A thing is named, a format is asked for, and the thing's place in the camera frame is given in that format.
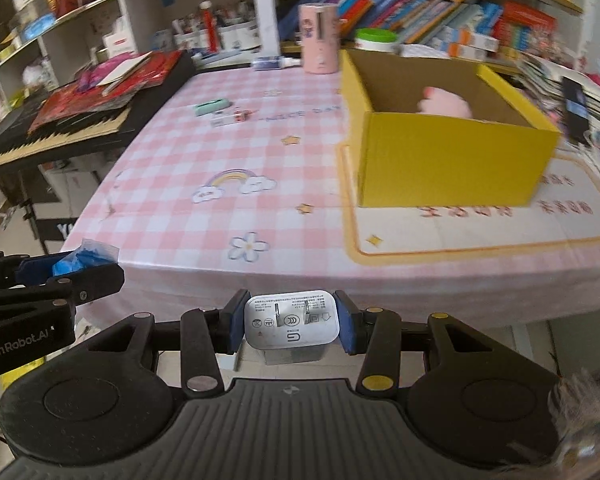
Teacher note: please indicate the white tissue pack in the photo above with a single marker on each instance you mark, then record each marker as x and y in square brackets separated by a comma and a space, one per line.
[422, 51]

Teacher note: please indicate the white notebook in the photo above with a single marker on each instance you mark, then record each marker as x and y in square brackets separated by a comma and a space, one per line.
[127, 70]

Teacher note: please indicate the stack of papers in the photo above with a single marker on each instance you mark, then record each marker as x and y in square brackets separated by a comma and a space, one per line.
[540, 70]

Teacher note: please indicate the white shelf unit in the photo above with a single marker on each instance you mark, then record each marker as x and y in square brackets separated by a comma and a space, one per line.
[145, 15]

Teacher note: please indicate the grey fluffy cloth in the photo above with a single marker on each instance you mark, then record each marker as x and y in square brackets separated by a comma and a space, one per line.
[582, 420]

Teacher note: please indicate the yellow cardboard box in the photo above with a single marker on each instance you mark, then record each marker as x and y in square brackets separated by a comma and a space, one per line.
[445, 160]

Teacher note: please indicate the white pen holder with brushes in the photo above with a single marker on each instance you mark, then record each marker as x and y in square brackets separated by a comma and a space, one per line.
[235, 35]

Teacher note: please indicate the white charger plug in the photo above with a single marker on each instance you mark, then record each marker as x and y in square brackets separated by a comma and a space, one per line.
[290, 325]

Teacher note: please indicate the yellow bordered desk mat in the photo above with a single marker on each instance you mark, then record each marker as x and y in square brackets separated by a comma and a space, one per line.
[480, 232]

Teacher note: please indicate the small spray bottle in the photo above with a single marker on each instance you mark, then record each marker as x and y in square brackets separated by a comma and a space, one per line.
[272, 62]

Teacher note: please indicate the red tassel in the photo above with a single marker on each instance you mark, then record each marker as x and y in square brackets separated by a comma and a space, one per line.
[207, 30]

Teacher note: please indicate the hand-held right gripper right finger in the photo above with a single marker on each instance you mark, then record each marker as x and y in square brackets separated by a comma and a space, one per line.
[347, 325]

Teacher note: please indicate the white jar with green lid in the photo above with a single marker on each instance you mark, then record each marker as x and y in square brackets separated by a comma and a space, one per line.
[375, 40]

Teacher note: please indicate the white orange medicine box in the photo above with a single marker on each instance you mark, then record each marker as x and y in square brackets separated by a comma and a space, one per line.
[472, 40]
[467, 52]

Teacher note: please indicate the white box red label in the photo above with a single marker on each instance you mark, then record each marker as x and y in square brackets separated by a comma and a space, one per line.
[117, 37]

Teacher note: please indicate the red boxed book set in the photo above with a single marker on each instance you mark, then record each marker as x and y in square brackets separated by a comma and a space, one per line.
[525, 27]

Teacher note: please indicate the row of thick colourful books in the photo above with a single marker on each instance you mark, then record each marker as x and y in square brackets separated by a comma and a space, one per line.
[395, 5]

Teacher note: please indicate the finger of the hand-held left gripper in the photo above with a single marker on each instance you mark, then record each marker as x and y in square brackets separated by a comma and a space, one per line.
[35, 270]
[100, 280]

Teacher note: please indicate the pink foil wrapper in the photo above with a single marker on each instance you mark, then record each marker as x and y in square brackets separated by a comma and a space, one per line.
[95, 75]

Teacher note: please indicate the blue plastic wrapper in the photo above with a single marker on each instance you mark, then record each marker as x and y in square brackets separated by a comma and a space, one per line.
[80, 260]

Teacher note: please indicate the clear plastic bag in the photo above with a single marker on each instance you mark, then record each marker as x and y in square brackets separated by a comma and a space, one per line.
[35, 75]

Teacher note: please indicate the pink cylindrical humidifier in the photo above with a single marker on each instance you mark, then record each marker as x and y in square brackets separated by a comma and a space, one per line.
[319, 40]

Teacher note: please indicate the blue box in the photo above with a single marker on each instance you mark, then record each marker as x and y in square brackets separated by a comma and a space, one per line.
[36, 27]

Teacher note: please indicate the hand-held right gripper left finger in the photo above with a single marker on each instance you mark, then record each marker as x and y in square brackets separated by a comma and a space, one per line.
[237, 325]

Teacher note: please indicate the green eraser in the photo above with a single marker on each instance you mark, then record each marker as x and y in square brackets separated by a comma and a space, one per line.
[211, 107]

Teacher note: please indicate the black keyboard stand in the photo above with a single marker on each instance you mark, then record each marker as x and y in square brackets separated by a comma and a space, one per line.
[55, 227]

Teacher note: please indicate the pink plush toy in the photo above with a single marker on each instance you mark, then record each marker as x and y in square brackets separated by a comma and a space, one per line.
[447, 102]

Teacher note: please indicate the black electronic keyboard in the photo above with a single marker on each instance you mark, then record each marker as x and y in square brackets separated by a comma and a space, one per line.
[55, 132]

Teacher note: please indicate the red printed cloth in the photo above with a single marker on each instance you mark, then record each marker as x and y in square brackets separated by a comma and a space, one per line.
[150, 75]

